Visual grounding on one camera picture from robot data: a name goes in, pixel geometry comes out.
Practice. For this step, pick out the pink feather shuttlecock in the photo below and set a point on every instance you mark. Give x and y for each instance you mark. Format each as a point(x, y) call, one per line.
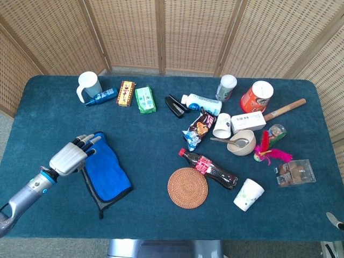
point(276, 154)

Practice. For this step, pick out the blue carpet table cover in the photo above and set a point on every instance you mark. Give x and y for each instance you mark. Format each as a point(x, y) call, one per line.
point(150, 134)

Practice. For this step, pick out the small clear wrapped jar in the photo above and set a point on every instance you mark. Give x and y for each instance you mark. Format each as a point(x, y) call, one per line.
point(276, 130)

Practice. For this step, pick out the beige spoon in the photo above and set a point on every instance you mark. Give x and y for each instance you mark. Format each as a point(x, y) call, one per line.
point(242, 142)

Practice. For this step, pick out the white cardboard box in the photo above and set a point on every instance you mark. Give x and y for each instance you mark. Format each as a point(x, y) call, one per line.
point(248, 122)

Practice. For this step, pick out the white and green canister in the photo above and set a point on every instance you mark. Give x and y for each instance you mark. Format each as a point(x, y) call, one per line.
point(225, 88)

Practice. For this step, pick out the round woven rattan coaster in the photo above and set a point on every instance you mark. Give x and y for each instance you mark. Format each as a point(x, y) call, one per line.
point(188, 188)

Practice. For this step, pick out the beige bowl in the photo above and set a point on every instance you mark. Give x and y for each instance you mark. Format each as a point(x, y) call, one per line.
point(236, 151)

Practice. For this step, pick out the brown and blue snack bag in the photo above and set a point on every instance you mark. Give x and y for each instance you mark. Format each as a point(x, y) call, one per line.
point(199, 129)

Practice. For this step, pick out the green wet wipes pack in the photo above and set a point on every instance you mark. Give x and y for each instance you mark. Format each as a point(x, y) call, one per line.
point(145, 100)

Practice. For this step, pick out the grey and blue cloth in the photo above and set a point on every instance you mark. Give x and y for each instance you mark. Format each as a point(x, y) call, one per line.
point(107, 172)

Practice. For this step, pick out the clear plastic snack box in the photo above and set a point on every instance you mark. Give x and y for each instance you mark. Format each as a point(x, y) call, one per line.
point(295, 173)

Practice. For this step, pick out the cola bottle with red label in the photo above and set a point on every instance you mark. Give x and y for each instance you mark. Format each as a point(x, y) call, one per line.
point(209, 168)

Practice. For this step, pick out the woven bamboo screen panel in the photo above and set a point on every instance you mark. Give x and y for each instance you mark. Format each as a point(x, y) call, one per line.
point(13, 75)
point(328, 80)
point(53, 35)
point(196, 32)
point(126, 32)
point(274, 35)

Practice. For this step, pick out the white bottle with blue label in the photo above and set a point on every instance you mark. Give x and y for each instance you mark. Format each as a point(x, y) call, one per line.
point(205, 104)

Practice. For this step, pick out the black stapler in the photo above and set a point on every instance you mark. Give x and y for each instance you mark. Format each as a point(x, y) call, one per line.
point(174, 106)

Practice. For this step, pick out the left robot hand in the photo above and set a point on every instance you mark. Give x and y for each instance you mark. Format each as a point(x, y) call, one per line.
point(67, 158)

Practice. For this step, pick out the orange instant noodle cup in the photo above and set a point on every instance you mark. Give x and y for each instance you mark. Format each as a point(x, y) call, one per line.
point(254, 100)

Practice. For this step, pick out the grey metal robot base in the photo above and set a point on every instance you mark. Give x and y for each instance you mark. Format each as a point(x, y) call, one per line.
point(161, 250)

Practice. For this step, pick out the red and yellow box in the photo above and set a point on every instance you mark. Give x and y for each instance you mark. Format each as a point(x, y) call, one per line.
point(125, 93)

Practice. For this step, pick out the paper cup with green print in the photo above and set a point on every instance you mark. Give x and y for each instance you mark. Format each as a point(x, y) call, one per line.
point(248, 194)

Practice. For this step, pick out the blue spray bottle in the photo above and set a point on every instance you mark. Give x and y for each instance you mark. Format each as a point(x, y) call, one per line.
point(103, 96)

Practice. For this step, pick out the small white paper cup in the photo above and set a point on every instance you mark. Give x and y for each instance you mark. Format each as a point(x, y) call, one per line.
point(222, 125)

